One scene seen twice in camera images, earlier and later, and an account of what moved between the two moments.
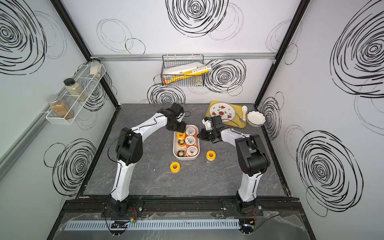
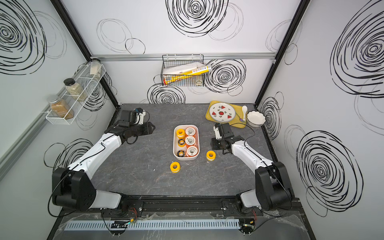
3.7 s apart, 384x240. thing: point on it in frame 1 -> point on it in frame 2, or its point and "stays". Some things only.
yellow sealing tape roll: x=181 y=136 stays
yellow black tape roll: x=181 y=143 stays
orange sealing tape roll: x=190 y=140 stays
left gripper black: x=181 y=129 -> x=148 y=129
